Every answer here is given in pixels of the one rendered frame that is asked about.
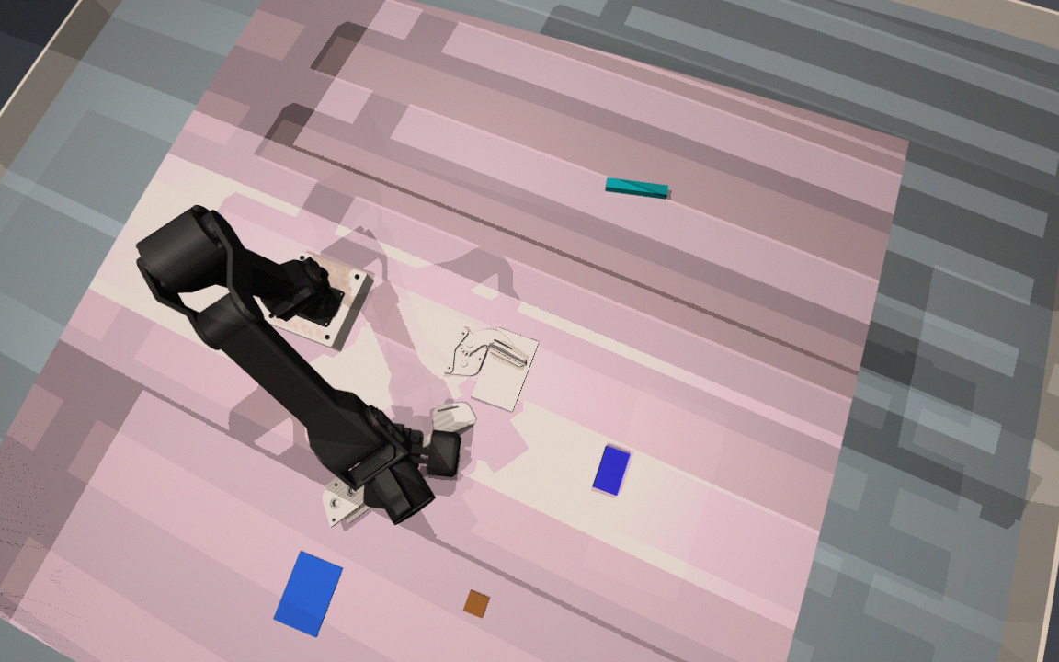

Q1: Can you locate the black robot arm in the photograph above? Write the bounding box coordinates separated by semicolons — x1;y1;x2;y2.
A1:
134;205;436;525

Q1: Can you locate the teal rectangular bar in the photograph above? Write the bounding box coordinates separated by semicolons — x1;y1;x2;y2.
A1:
605;177;668;200

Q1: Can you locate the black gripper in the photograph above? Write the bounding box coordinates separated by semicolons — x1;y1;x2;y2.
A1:
394;424;461;477

